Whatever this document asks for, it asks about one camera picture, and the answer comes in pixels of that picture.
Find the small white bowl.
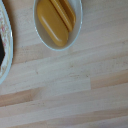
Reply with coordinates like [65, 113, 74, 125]
[32, 0, 83, 52]

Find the narrow yellow block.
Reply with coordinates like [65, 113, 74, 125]
[49, 0, 77, 33]

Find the floral rimmed white plate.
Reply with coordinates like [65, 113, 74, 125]
[0, 0, 15, 85]

